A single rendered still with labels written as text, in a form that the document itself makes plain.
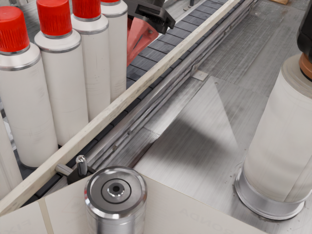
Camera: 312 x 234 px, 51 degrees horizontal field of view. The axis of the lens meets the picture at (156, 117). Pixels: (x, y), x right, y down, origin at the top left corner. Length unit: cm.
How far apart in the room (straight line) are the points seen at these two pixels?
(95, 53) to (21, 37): 11
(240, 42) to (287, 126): 55
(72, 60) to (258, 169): 24
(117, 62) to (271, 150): 25
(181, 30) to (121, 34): 32
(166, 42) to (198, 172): 35
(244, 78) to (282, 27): 30
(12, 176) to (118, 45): 22
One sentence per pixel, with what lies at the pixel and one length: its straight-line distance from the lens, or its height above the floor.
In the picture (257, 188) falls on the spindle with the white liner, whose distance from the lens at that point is 41.
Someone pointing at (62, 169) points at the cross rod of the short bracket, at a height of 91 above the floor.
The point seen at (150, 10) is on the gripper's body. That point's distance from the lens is 52.
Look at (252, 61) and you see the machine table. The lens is 81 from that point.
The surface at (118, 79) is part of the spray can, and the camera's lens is 50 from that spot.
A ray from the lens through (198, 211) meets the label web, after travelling 21.
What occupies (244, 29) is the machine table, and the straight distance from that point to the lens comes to 94.
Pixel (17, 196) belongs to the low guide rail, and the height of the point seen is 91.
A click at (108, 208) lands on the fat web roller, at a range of 20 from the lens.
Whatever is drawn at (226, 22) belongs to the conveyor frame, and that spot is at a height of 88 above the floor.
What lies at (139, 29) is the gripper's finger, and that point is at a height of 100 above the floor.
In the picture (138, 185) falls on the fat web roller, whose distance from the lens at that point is 20.
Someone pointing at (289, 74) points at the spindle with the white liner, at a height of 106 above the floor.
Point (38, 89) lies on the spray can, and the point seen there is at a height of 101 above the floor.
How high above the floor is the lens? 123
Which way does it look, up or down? 42 degrees down
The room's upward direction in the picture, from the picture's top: 6 degrees clockwise
